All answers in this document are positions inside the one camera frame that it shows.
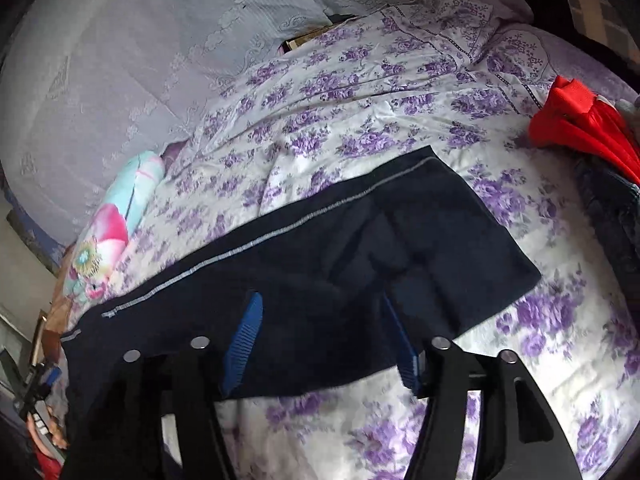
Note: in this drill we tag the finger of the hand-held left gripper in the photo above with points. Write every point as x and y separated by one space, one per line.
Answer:
51 376

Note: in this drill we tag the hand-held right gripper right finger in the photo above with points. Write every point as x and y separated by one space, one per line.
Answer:
402 345

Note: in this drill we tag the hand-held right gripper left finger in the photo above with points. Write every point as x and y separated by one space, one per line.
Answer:
245 335

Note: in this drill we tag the navy blue pants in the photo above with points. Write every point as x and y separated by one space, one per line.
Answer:
325 250

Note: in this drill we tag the person's left forearm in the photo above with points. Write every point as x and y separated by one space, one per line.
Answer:
49 465

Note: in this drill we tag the person's left hand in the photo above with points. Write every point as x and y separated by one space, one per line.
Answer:
49 430

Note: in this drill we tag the brown wooden nightstand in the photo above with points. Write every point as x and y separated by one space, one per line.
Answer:
50 330

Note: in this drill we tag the colourful floral pillow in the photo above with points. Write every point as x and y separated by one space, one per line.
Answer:
115 220

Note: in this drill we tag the purple floral bedsheet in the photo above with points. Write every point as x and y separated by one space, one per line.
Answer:
375 110

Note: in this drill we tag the dark blue fuzzy cloth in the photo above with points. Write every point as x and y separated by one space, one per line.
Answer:
612 215

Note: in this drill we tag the red garment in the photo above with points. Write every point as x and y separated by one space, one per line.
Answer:
580 120

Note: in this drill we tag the brown book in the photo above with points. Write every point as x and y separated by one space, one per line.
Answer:
305 37

